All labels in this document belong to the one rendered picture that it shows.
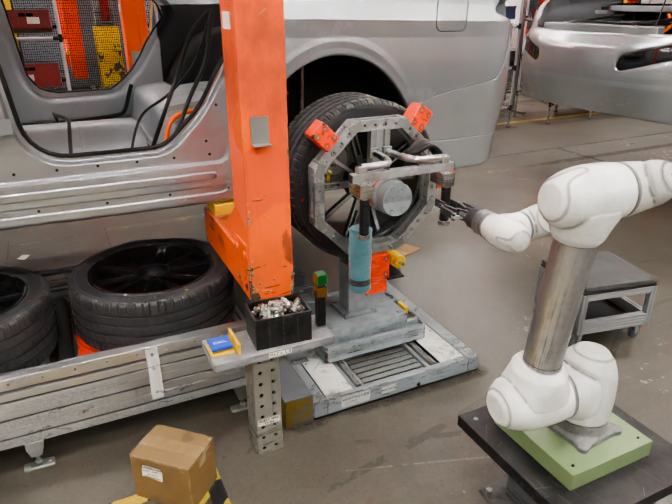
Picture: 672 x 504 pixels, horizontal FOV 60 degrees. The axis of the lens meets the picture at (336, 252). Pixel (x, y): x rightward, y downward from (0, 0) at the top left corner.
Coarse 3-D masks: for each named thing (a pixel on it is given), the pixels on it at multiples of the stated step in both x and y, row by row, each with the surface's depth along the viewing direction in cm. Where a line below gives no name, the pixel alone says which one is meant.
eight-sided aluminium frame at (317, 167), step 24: (360, 120) 214; (384, 120) 217; (408, 120) 221; (336, 144) 212; (312, 168) 213; (312, 192) 220; (432, 192) 239; (312, 216) 222; (408, 216) 243; (336, 240) 227; (384, 240) 239
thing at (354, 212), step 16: (352, 144) 227; (400, 144) 238; (336, 160) 226; (416, 176) 244; (416, 192) 246; (336, 208) 234; (352, 208) 238; (336, 224) 256; (352, 224) 241; (384, 224) 250
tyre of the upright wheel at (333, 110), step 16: (336, 96) 232; (352, 96) 229; (368, 96) 229; (304, 112) 231; (320, 112) 223; (336, 112) 217; (352, 112) 219; (368, 112) 222; (384, 112) 225; (400, 112) 228; (288, 128) 232; (304, 128) 222; (336, 128) 219; (288, 144) 227; (304, 144) 217; (304, 160) 218; (304, 176) 220; (304, 192) 223; (304, 208) 225; (304, 224) 228; (320, 240) 234; (336, 256) 242
